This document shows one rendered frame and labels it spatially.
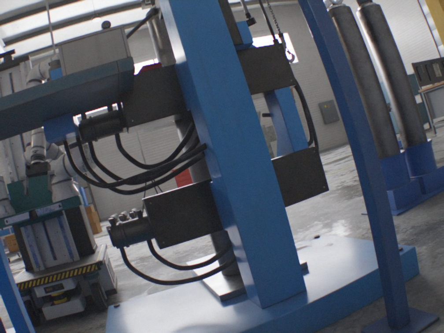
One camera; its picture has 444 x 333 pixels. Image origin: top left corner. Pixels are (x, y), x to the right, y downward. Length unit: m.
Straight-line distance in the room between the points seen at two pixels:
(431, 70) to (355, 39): 5.36
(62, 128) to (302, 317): 1.13
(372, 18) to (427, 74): 4.99
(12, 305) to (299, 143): 1.32
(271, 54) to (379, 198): 0.87
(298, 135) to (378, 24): 1.56
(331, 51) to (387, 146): 1.69
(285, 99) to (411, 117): 1.45
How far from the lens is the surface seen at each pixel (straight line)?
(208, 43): 1.38
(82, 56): 1.31
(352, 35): 2.76
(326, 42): 1.08
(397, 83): 2.91
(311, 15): 1.11
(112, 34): 1.33
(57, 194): 2.39
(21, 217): 2.44
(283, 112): 1.64
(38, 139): 2.00
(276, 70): 1.68
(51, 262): 2.68
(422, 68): 7.83
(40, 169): 1.93
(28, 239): 2.65
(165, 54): 1.83
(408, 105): 2.91
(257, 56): 1.67
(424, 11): 14.36
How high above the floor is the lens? 0.63
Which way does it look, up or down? 2 degrees up
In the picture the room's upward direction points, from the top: 17 degrees counter-clockwise
